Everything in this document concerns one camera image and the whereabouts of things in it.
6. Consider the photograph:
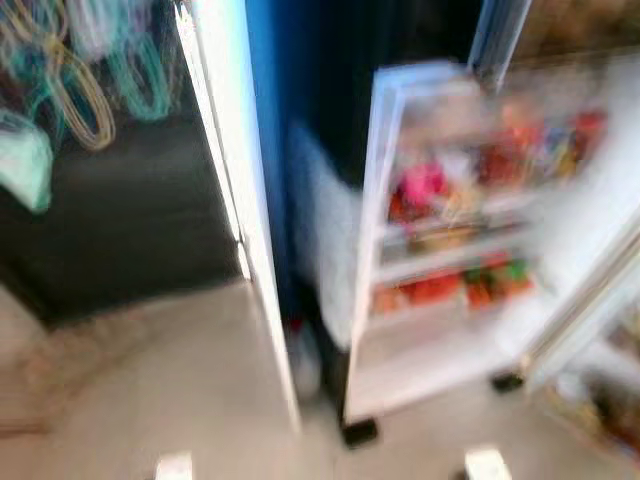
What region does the black fridge foot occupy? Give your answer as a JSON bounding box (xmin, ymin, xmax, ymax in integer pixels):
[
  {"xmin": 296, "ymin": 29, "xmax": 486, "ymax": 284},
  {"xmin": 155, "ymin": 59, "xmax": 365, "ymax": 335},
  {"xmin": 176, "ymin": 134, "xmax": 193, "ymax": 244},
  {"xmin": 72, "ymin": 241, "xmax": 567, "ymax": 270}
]
[
  {"xmin": 489, "ymin": 371, "xmax": 527, "ymax": 394},
  {"xmin": 339, "ymin": 417, "xmax": 382, "ymax": 449}
]

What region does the white blue fridge door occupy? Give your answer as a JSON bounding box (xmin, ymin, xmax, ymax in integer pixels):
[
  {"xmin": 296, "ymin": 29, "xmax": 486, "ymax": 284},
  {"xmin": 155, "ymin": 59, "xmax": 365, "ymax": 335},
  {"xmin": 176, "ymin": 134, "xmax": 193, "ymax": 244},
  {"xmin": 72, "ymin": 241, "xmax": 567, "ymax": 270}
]
[{"xmin": 174, "ymin": 0, "xmax": 336, "ymax": 434}]

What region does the green packet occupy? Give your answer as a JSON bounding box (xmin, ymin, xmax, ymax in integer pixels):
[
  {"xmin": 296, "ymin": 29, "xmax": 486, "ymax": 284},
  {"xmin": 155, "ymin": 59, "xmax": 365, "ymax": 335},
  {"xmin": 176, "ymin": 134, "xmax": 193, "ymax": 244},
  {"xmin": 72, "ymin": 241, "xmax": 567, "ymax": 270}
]
[{"xmin": 489, "ymin": 259, "xmax": 532, "ymax": 292}]

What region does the orange red packet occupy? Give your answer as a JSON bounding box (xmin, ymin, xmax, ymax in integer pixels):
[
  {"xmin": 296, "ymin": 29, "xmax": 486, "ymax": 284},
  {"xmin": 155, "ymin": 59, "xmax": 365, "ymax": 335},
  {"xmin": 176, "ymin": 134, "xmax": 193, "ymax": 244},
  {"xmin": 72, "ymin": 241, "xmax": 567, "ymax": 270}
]
[{"xmin": 374, "ymin": 268, "xmax": 479, "ymax": 314}]

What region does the pink packet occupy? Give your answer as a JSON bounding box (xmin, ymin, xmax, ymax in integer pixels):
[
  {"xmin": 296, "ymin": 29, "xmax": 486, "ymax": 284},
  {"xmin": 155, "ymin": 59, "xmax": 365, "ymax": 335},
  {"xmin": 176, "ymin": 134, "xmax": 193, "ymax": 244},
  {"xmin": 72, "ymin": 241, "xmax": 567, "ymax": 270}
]
[{"xmin": 399, "ymin": 164, "xmax": 447, "ymax": 207}]

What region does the silver metal strip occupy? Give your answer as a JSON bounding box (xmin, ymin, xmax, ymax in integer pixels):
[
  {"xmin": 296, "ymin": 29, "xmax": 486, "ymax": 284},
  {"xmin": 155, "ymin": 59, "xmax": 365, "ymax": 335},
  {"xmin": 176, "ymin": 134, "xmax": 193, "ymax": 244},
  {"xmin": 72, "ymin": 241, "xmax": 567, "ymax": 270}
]
[{"xmin": 469, "ymin": 0, "xmax": 532, "ymax": 87}]

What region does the bottle with red cap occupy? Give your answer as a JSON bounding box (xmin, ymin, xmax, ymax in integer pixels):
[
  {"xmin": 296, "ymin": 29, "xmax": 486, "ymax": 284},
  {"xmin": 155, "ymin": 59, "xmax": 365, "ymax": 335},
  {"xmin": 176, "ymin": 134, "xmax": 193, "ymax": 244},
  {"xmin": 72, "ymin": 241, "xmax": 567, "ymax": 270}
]
[{"xmin": 287, "ymin": 317, "xmax": 324, "ymax": 402}]

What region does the black cabinet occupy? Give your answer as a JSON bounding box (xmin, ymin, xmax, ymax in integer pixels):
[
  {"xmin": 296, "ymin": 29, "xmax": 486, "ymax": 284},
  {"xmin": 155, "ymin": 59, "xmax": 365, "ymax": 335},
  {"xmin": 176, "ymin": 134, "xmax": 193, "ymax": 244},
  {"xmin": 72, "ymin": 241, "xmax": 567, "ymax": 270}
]
[{"xmin": 0, "ymin": 118, "xmax": 247, "ymax": 327}]

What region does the brown floor mat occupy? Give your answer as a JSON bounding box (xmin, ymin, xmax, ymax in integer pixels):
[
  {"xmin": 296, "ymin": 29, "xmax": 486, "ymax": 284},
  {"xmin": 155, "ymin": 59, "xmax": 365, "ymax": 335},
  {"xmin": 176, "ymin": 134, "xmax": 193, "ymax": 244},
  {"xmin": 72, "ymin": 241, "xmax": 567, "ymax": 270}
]
[{"xmin": 0, "ymin": 298, "xmax": 156, "ymax": 433}]

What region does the teal bag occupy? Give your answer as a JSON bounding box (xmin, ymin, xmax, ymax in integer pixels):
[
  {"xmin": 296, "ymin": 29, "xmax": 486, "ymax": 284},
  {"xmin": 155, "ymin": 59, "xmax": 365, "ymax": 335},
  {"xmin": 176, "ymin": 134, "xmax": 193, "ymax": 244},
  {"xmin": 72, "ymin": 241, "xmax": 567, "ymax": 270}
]
[{"xmin": 0, "ymin": 109, "xmax": 54, "ymax": 214}]

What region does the green rope loop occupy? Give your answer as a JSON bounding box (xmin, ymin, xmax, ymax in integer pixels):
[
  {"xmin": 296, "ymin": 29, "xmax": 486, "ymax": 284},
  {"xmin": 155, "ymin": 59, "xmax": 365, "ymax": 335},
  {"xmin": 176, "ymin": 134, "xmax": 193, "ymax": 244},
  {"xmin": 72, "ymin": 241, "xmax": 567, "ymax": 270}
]
[{"xmin": 104, "ymin": 28, "xmax": 177, "ymax": 123}]

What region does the yellow rope loop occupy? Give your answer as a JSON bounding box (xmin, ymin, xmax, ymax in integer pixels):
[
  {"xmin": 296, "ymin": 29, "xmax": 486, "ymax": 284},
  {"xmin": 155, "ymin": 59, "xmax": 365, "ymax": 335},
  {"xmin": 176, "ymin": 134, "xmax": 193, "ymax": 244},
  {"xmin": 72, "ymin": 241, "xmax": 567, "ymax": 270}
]
[{"xmin": 28, "ymin": 0, "xmax": 117, "ymax": 153}]

